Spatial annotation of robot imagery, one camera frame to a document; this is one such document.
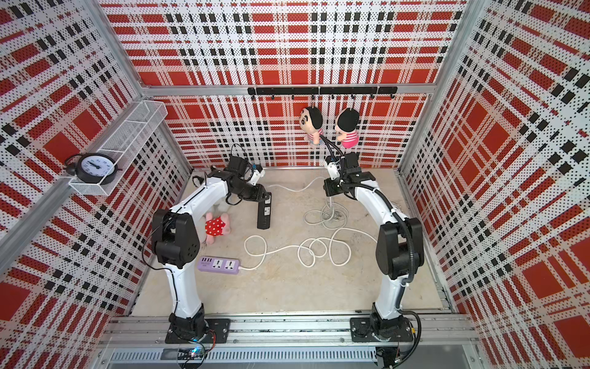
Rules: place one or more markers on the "hanging doll striped shirt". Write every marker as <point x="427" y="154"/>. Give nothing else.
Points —
<point x="311" y="122"/>

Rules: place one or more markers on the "purple power strip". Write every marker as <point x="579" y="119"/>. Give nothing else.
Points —
<point x="227" y="266"/>

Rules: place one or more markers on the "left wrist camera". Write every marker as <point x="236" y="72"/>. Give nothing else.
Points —
<point x="257" y="172"/>

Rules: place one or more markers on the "black alarm clock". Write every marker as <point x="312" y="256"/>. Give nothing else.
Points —
<point x="92" y="168"/>

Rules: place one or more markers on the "hanging doll pink shirt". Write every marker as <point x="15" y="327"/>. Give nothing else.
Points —
<point x="346" y="128"/>

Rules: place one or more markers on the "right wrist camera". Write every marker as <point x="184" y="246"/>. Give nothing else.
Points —
<point x="332" y="162"/>

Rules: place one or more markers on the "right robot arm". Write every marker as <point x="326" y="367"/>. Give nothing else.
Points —
<point x="399" y="251"/>

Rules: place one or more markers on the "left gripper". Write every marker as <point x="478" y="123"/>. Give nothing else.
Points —
<point x="257" y="195"/>

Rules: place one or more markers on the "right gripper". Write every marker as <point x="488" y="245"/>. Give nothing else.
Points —
<point x="328" y="186"/>

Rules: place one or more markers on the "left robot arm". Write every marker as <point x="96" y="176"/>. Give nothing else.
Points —
<point x="176" y="243"/>

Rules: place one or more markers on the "white wire mesh shelf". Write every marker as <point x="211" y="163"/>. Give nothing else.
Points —
<point x="125" y="143"/>

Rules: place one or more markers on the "black hook rail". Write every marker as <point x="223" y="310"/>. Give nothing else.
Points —
<point x="323" y="90"/>

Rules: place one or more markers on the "black power strip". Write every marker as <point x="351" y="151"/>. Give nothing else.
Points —
<point x="264" y="212"/>

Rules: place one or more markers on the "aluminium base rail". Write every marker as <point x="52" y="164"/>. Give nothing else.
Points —
<point x="436" y="339"/>

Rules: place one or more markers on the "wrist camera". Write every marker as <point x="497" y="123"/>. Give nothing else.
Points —
<point x="257" y="172"/>
<point x="332" y="162"/>

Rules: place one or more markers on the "pink strawberry plush toy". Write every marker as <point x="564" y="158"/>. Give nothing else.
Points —
<point x="216" y="227"/>

